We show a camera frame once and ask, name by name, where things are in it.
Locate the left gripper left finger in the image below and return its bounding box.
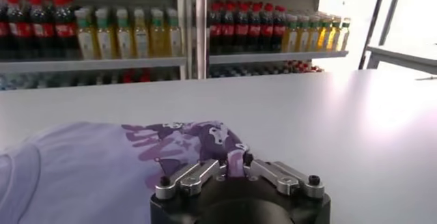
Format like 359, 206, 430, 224
155, 158, 228, 201

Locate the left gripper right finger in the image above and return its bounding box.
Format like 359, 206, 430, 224
242, 152, 325, 199

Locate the purple printed t-shirt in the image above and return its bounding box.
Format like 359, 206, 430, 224
0, 120, 252, 224

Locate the grey metal shelf rack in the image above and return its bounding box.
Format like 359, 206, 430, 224
0, 0, 192, 92
194, 0, 361, 79

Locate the cola bottle red cap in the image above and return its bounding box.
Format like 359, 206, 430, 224
29, 0, 55, 59
272, 5, 287, 53
208, 2, 223, 55
234, 3, 249, 54
260, 3, 274, 53
247, 3, 262, 53
6, 0, 32, 59
0, 0, 10, 59
221, 2, 236, 55
53, 0, 79, 59

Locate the black slanted pole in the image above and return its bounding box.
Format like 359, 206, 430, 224
357, 0, 391, 71

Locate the grey window pillar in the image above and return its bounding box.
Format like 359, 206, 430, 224
377, 0, 408, 47

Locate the grey metal frame table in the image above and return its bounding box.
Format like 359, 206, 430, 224
365, 43, 437, 76

